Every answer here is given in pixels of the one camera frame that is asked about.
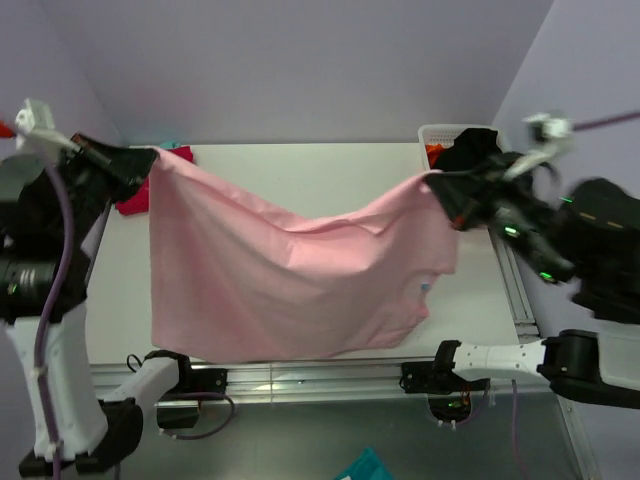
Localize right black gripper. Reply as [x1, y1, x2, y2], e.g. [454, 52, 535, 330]
[419, 146, 563, 280]

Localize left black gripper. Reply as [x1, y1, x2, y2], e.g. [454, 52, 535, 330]
[52, 130, 158, 240]

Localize pink t-shirt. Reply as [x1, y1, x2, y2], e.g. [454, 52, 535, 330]
[149, 150, 459, 364]

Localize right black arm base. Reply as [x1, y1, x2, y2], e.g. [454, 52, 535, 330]
[399, 361, 491, 431]

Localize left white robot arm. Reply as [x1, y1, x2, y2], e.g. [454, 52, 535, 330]
[1, 99, 195, 479]

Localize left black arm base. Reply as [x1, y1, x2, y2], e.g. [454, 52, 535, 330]
[126, 350, 236, 439]

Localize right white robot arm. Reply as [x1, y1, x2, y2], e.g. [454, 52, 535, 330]
[425, 111, 639, 409]

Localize red folded t-shirt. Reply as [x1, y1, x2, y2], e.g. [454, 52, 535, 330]
[115, 144, 195, 216]

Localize black t-shirt in basket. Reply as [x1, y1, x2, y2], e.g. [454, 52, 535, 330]
[430, 128, 523, 173]

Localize teal folded t-shirt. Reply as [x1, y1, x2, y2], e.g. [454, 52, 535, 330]
[158, 141, 181, 150]

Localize orange t-shirt in basket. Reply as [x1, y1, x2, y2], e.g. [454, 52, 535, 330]
[425, 144, 447, 166]

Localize white plastic laundry basket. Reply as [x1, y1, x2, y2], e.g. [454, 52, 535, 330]
[418, 124, 511, 170]

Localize teal cloth on floor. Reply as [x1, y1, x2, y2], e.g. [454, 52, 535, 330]
[335, 448, 394, 480]

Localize right side aluminium rail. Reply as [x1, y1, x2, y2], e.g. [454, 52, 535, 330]
[489, 227, 540, 343]

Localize aluminium mounting rail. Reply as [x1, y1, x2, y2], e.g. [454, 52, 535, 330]
[89, 357, 501, 406]

